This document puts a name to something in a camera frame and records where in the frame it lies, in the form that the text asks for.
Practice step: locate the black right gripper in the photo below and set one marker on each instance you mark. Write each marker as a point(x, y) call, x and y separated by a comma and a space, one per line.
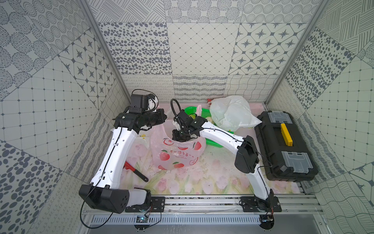
point(175, 134)

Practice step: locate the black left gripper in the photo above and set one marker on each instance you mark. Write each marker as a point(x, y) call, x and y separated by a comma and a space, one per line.
point(159, 117)

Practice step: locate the pink peach-print plastic bag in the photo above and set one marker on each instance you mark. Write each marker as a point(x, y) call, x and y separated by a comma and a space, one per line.
point(169, 154)

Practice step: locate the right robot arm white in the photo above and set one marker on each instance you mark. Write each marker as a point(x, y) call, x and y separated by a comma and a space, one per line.
point(247, 156)

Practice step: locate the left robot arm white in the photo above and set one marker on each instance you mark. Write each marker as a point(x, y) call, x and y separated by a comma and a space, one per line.
point(103, 192)

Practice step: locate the plain white plastic bag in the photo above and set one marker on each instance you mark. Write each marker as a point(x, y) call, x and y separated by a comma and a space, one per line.
point(232, 113)

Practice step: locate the red black pipe wrench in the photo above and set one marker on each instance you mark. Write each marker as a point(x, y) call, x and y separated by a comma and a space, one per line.
point(127, 166)

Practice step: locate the floral pink table mat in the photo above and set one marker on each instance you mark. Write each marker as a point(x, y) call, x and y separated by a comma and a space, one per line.
point(213, 174)

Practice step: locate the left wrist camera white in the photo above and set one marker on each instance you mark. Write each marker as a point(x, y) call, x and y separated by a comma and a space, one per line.
point(153, 103)

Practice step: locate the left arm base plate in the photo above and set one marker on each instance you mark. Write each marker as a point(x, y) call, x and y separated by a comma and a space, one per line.
point(152, 204)

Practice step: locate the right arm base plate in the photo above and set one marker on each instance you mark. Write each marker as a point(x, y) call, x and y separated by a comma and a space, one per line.
point(254, 204)

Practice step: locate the black toolbox yellow handle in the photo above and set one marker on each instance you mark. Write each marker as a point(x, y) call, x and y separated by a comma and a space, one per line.
point(287, 155)

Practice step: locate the aluminium mounting rail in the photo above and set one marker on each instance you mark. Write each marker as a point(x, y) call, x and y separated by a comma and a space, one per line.
point(287, 204)

